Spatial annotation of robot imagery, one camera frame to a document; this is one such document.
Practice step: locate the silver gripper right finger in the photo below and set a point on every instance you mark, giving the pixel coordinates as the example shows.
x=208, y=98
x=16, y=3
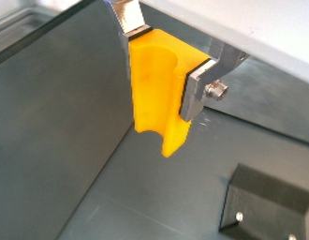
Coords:
x=202, y=84

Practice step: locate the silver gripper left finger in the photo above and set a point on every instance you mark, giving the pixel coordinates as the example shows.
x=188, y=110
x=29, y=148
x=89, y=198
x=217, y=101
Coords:
x=130, y=24

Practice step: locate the yellow arch block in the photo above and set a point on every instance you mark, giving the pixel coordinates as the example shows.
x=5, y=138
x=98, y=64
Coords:
x=161, y=61

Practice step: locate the black curved holder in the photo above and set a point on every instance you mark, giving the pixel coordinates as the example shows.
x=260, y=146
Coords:
x=263, y=208

